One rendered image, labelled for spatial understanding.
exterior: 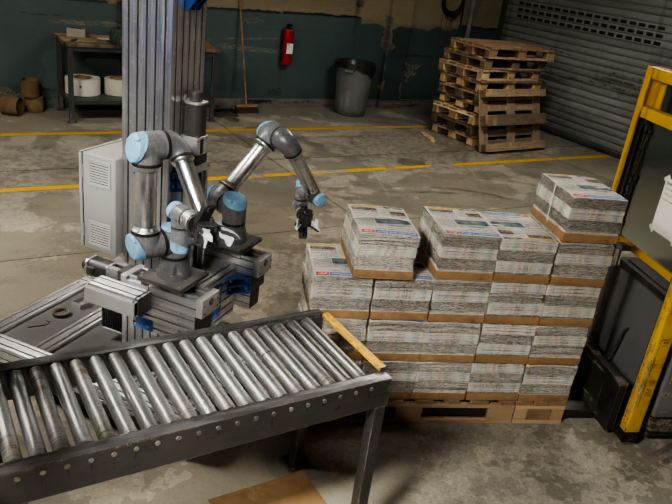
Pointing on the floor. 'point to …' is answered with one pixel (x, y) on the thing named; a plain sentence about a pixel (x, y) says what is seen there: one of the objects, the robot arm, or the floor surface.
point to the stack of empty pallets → (491, 49)
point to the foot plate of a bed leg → (295, 465)
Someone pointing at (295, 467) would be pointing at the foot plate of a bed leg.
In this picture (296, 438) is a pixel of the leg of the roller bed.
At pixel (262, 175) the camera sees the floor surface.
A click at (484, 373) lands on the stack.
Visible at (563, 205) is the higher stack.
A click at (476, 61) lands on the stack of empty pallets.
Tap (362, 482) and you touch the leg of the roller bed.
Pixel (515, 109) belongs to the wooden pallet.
